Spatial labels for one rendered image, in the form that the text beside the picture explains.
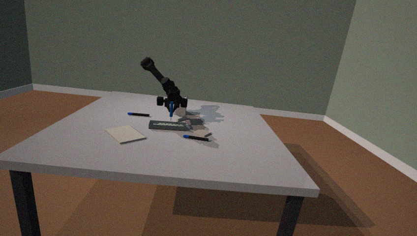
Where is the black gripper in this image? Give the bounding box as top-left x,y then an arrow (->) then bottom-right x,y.
157,96 -> 187,112

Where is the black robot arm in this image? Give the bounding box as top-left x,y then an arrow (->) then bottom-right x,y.
140,57 -> 182,101

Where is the grey keyboard with white letter keys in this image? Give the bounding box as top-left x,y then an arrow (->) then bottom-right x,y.
149,120 -> 186,131

